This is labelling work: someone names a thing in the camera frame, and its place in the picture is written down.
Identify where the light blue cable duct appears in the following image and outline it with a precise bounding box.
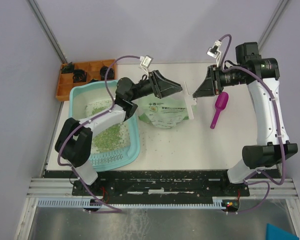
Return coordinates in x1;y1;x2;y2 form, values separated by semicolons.
36;195;227;209

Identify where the white plastic bag clip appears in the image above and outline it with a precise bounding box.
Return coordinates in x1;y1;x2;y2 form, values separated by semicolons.
182;81;197;120

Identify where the orange wooden compartment tray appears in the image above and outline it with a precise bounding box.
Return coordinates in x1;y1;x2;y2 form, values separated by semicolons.
55;59;117;102

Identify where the green litter pellets pile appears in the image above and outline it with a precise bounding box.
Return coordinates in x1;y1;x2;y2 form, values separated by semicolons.
85;99;131;154

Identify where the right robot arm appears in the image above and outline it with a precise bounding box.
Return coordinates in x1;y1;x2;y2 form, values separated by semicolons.
192;40;298;196

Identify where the small circuit board with LEDs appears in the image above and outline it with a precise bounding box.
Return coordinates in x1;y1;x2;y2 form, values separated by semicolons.
225;200;240;212

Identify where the teal plastic litter box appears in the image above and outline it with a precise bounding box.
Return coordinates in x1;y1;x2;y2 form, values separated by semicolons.
68;80;140;172

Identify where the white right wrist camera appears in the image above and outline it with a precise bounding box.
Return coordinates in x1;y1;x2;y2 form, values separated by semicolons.
206;40;222;67

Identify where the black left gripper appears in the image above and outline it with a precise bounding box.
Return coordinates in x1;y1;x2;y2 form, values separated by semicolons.
129;69;183;101

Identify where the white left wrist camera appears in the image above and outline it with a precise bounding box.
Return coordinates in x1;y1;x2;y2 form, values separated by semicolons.
139;55;153;75

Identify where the blue foam pad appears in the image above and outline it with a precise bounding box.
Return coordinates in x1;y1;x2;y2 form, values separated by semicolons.
265;223;300;240

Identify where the black ring part in tray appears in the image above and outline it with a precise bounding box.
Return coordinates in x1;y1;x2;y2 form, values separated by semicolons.
72;69;87;83

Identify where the black mounting base plate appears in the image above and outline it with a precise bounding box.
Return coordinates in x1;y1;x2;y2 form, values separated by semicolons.
72;170;250;205

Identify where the magenta plastic litter scoop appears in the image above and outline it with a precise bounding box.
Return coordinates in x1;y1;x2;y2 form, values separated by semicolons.
210;92;229;129

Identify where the green cat litter bag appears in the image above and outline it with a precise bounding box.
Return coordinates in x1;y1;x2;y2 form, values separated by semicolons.
137;94;189;129

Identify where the black round part in tray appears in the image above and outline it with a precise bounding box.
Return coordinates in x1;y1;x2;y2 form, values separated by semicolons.
99;65;115;81

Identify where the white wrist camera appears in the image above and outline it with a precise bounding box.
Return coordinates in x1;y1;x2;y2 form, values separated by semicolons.
206;40;222;67
139;55;153;75

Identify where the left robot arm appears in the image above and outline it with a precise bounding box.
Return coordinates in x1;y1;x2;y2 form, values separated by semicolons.
54;70;183;195

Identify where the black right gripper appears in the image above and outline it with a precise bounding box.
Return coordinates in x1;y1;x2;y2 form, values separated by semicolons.
193;64;246;98

